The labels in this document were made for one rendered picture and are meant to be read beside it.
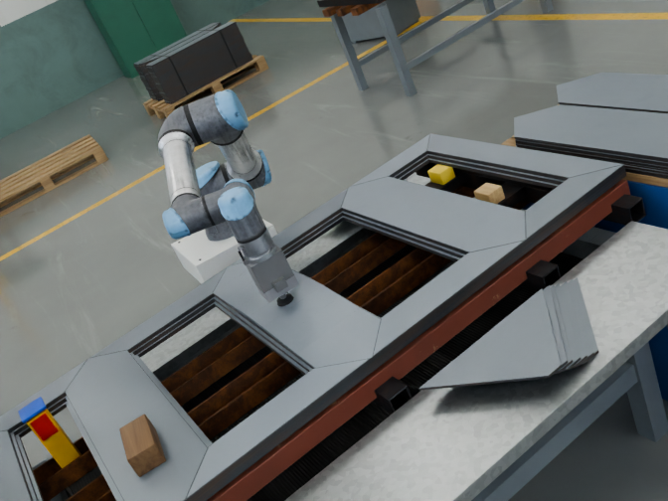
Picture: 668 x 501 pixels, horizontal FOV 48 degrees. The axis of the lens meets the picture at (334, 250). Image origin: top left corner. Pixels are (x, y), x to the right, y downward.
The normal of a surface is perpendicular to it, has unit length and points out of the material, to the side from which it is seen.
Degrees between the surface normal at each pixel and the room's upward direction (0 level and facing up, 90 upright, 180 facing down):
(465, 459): 0
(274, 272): 90
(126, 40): 90
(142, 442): 0
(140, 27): 90
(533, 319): 0
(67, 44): 90
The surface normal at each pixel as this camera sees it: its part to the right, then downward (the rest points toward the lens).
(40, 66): 0.47, 0.25
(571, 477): -0.37, -0.81
